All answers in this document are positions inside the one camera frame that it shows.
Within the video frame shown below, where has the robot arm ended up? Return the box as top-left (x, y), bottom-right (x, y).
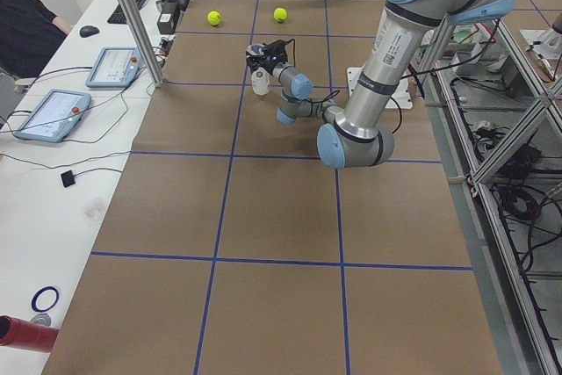
top-left (246, 0), bottom-right (515, 169)

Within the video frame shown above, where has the black computer mouse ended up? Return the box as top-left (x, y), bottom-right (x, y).
top-left (79, 25), bottom-right (100, 38)

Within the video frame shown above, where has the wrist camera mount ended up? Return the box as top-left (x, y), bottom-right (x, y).
top-left (263, 40), bottom-right (291, 57)

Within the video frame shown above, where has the small black square pad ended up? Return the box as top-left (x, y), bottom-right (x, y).
top-left (61, 170), bottom-right (76, 188)

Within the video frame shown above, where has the yellow tennis ball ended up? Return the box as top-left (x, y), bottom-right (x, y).
top-left (207, 11), bottom-right (222, 27)
top-left (273, 8), bottom-right (288, 23)

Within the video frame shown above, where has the tennis ball can holder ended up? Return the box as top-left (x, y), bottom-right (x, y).
top-left (246, 44), bottom-right (270, 96)

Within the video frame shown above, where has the teach pendant tablet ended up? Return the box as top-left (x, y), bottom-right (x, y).
top-left (14, 89), bottom-right (91, 143)
top-left (85, 47), bottom-right (142, 89)

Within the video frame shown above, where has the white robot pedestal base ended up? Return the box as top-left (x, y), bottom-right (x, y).
top-left (346, 67), bottom-right (414, 110)

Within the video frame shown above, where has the black box device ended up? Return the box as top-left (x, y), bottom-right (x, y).
top-left (157, 2), bottom-right (180, 35)

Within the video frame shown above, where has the seated person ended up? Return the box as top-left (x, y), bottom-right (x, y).
top-left (1, 0), bottom-right (73, 78)

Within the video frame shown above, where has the far teach pendant tablet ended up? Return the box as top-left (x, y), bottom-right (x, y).
top-left (85, 47), bottom-right (142, 89)

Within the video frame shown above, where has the red bottle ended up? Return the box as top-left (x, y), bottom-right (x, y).
top-left (1, 315), bottom-right (59, 353)

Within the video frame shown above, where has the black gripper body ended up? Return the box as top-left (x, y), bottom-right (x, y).
top-left (246, 47), bottom-right (288, 74)

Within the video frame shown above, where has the black keyboard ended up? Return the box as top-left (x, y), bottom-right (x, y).
top-left (106, 0), bottom-right (155, 25)

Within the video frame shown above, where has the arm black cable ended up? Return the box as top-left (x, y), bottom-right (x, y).
top-left (285, 39), bottom-right (404, 134)

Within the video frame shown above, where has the near teach pendant tablet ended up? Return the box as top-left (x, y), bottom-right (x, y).
top-left (14, 89), bottom-right (91, 143)

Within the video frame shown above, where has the blue tape ring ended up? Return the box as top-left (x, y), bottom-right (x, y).
top-left (32, 285), bottom-right (61, 313)

